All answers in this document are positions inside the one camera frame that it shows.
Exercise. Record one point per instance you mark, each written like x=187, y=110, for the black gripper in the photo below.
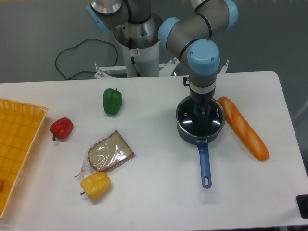
x=202, y=90

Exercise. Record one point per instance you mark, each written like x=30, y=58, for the glass lid blue knob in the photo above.
x=187, y=118

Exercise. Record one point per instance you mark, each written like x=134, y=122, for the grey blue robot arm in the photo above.
x=107, y=14

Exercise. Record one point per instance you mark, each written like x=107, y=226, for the orange baguette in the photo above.
x=243, y=130

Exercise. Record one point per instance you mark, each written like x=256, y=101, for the green bell pepper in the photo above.
x=112, y=101

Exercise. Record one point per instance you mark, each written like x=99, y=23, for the bread slice in plastic bag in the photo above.
x=106, y=155

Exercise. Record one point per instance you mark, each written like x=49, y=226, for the yellow bell pepper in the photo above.
x=95, y=185

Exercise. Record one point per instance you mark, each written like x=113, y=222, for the black object at table corner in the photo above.
x=302, y=202

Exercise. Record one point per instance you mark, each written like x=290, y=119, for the red bell pepper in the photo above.
x=61, y=128

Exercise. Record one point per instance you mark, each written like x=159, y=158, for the yellow plastic basket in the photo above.
x=19, y=126

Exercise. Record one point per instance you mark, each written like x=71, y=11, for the blue saucepan with handle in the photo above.
x=202, y=144

